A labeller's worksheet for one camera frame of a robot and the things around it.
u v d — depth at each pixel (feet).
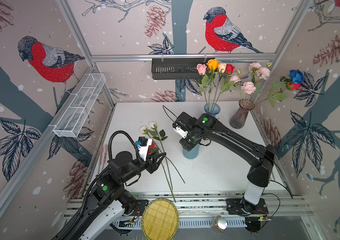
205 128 1.63
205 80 2.72
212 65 2.72
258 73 2.86
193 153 3.03
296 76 2.33
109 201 1.58
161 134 3.33
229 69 2.68
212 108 3.03
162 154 2.03
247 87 2.75
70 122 2.34
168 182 2.69
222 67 2.67
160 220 2.29
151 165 1.84
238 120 3.35
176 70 3.50
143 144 1.82
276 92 2.60
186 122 1.86
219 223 1.98
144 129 3.31
